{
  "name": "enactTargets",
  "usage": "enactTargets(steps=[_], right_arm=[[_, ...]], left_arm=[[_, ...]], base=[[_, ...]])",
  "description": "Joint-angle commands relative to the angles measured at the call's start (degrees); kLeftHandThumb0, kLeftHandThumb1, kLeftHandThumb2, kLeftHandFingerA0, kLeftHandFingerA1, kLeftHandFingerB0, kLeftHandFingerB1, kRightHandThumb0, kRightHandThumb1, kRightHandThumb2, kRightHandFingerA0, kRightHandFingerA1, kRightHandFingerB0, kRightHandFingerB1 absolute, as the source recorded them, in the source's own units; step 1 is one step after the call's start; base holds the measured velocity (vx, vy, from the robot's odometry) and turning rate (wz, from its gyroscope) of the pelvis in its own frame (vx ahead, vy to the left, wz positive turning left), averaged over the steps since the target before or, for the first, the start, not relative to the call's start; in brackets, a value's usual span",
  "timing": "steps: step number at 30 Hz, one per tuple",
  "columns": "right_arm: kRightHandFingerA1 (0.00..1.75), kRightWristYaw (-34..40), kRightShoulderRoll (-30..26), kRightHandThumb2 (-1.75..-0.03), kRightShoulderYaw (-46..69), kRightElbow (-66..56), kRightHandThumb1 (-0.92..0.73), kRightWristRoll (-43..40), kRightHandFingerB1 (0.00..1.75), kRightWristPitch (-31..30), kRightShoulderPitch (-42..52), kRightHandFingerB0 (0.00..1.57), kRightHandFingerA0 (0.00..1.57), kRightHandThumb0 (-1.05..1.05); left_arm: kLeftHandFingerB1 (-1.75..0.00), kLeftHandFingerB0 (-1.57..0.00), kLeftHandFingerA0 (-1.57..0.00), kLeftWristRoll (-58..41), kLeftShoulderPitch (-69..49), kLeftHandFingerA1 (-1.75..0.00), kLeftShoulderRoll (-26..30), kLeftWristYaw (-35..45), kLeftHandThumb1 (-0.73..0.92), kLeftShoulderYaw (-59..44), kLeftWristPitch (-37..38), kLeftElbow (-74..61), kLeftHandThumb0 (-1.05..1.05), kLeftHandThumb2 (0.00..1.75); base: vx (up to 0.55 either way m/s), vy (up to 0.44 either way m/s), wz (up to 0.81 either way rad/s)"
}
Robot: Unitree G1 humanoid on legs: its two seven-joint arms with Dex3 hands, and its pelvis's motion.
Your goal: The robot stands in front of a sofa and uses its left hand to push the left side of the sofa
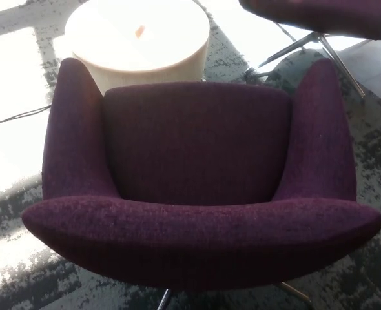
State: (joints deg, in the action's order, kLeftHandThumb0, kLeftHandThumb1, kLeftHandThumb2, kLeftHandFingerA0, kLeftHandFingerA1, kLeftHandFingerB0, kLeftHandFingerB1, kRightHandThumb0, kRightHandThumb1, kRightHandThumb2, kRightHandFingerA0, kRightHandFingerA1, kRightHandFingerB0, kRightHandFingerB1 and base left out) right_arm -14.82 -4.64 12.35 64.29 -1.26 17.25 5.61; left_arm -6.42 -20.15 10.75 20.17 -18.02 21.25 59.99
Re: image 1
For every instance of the purple fabric swivel armchair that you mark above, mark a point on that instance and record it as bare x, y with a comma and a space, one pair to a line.
190, 232

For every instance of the round white side table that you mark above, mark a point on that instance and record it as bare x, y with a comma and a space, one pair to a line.
135, 48

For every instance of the small orange object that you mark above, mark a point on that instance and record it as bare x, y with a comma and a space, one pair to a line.
139, 30

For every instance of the purple chair with metal legs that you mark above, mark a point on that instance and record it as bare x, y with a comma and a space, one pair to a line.
326, 13

